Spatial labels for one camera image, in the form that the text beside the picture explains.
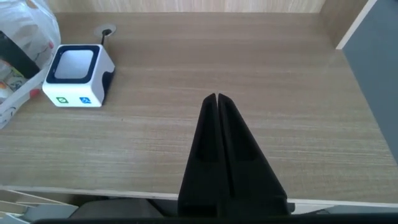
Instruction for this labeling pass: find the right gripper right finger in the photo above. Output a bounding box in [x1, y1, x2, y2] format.
[217, 93, 289, 218]

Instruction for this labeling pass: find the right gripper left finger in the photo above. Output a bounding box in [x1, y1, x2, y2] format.
[177, 93, 230, 218]

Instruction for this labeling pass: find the white barcode scanner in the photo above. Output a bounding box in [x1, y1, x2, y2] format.
[42, 44, 116, 108]

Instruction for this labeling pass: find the black item in bag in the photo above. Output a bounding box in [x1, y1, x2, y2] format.
[0, 30, 41, 80]

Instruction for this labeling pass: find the white plastic shopping bag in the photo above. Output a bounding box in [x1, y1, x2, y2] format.
[0, 0, 62, 129]

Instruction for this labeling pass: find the wooden counter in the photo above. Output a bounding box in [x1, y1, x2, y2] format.
[0, 0, 398, 208]

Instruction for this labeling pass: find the black cable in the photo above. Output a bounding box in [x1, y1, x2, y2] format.
[100, 29, 112, 46]

